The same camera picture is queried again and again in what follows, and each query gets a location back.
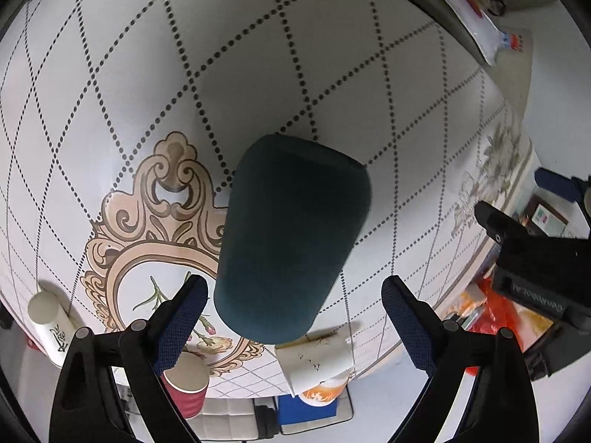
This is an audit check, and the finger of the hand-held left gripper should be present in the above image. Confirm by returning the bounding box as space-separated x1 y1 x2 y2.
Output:
534 167 591 219
474 200 529 246

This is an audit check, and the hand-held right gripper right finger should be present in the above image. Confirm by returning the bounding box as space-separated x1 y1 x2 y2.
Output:
381 275 541 443

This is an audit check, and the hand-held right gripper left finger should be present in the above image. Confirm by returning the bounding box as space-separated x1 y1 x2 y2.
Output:
48 274 209 443

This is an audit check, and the dark teal cup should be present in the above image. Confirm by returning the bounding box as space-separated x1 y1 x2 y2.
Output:
213 134 374 345

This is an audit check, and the red ribbed paper cup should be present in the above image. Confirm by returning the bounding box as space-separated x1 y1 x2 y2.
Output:
160 350 210 420

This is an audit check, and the white printed paper cup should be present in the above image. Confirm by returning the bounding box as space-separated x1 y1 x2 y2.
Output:
275 325 355 398

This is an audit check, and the orange patterned cup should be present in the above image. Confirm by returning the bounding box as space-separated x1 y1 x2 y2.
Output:
297 370 351 408

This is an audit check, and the white cup with black print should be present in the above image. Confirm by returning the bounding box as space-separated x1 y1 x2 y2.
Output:
27 281 86 370

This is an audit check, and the brown framed picture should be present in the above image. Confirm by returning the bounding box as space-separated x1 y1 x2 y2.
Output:
519 193 571 238

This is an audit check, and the orange plastic bag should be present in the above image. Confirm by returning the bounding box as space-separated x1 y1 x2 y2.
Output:
462 279 529 377

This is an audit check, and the white padded seat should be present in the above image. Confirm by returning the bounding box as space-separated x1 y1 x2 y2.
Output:
191 396 280 443

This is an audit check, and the blue box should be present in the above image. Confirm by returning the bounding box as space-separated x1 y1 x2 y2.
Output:
277 393 340 436

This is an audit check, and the white plastic packet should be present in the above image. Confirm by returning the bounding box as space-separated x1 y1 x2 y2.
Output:
430 0 528 66

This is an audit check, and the white patterned tablecloth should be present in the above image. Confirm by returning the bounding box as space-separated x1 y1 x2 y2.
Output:
0 0 534 400

